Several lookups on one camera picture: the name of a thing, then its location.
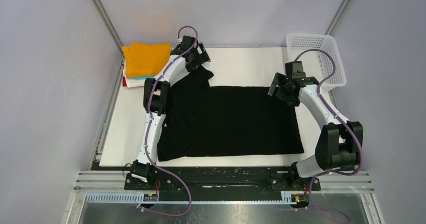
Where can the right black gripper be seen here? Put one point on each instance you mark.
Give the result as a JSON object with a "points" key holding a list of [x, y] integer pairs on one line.
{"points": [[280, 79]]}

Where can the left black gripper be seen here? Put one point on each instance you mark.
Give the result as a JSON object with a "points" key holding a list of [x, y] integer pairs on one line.
{"points": [[202, 58]]}

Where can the black t shirt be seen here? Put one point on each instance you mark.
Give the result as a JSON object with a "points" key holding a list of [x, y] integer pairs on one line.
{"points": [[220, 121]]}

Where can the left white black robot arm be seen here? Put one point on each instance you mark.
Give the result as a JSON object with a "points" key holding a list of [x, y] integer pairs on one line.
{"points": [[156, 94]]}

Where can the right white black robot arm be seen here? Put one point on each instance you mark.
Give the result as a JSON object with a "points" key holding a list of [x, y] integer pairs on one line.
{"points": [[340, 142]]}

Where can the white plastic perforated basket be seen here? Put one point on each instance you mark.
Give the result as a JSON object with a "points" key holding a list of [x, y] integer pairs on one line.
{"points": [[323, 61]]}

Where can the orange folded t shirt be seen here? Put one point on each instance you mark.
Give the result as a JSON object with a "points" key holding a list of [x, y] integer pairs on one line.
{"points": [[145, 60]]}

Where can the teal folded t shirt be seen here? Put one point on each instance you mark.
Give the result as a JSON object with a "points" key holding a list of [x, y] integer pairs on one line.
{"points": [[143, 77]]}

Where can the white folded t shirt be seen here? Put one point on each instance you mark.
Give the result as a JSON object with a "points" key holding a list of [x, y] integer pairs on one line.
{"points": [[130, 82]]}

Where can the red folded t shirt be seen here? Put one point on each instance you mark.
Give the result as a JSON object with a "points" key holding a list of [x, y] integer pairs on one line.
{"points": [[124, 81]]}

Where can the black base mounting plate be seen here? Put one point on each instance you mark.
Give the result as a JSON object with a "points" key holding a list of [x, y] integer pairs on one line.
{"points": [[222, 183]]}

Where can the white slotted cable duct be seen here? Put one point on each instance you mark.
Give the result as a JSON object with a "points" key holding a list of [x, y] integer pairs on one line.
{"points": [[142, 198]]}

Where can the right aluminium frame post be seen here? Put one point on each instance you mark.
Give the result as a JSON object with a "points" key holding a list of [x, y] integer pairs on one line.
{"points": [[337, 17]]}

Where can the aluminium frame post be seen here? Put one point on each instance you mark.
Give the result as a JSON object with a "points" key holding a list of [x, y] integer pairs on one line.
{"points": [[337, 17], [108, 23]]}

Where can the left aluminium frame post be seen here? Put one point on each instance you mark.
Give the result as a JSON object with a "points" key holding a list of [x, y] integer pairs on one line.
{"points": [[108, 23]]}

